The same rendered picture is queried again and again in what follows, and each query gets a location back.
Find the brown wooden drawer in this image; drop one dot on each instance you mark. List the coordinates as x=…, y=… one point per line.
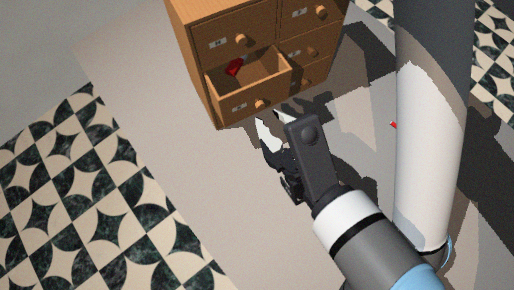
x=265, y=75
x=314, y=72
x=220, y=124
x=234, y=32
x=298, y=15
x=296, y=49

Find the brown wooden chest of drawers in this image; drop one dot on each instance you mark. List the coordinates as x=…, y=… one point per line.
x=190, y=12

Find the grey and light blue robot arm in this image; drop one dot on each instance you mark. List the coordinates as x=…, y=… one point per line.
x=433, y=52

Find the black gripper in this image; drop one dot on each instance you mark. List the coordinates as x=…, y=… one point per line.
x=282, y=160

